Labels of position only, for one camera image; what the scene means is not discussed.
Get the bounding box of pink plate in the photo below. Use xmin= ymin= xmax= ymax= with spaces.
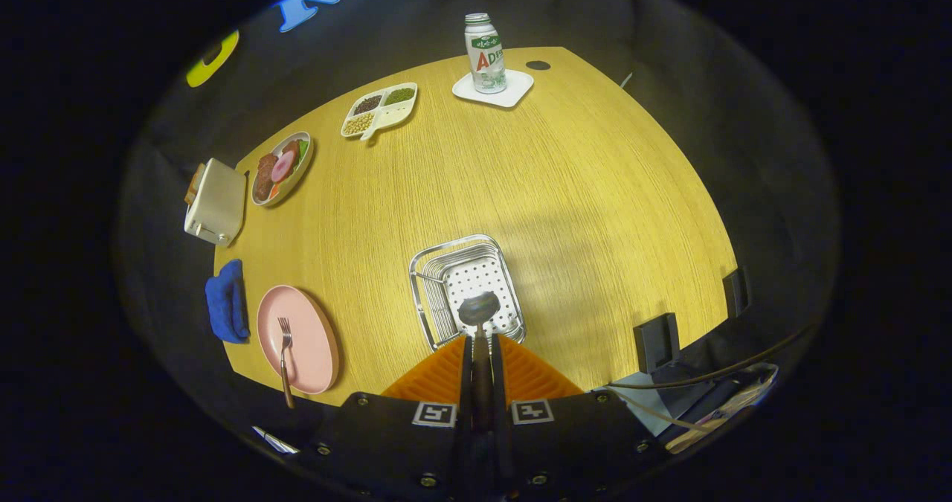
xmin=257 ymin=285 xmax=340 ymax=396

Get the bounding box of white divided bean dish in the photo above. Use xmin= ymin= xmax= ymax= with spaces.
xmin=341 ymin=82 xmax=419 ymax=142

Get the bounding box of pale crumpled bag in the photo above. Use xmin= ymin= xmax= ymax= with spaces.
xmin=666 ymin=363 xmax=779 ymax=455

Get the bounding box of white toaster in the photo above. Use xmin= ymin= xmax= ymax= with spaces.
xmin=184 ymin=158 xmax=247 ymax=248

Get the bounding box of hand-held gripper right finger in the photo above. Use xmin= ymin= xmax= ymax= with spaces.
xmin=491 ymin=335 xmax=670 ymax=502

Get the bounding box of wooden-handled metal fork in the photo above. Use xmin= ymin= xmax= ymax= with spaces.
xmin=277 ymin=317 xmax=295 ymax=410

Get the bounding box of black table clamp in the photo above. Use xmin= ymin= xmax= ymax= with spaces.
xmin=723 ymin=266 xmax=750 ymax=318
xmin=633 ymin=312 xmax=681 ymax=374

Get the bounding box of blue folded cloth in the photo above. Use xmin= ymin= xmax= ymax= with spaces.
xmin=205 ymin=259 xmax=251 ymax=344

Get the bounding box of brown meat piece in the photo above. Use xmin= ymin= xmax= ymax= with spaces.
xmin=253 ymin=154 xmax=280 ymax=202

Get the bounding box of long black cable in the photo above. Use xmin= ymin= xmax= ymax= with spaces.
xmin=602 ymin=324 xmax=819 ymax=391

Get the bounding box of wooden-handled metal spoon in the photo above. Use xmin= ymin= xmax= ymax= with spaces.
xmin=457 ymin=291 xmax=501 ymax=436

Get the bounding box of white bottle with green label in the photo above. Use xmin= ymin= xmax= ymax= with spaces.
xmin=464 ymin=13 xmax=508 ymax=94

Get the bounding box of white square coaster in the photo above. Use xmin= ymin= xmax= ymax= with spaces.
xmin=451 ymin=69 xmax=535 ymax=109

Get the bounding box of metal wire drain basket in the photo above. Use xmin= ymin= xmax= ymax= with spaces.
xmin=408 ymin=234 xmax=527 ymax=352

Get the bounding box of oval plate of food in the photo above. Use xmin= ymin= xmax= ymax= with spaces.
xmin=250 ymin=131 xmax=315 ymax=207

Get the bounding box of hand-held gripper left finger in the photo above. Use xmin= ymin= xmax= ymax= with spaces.
xmin=297 ymin=335 xmax=475 ymax=502

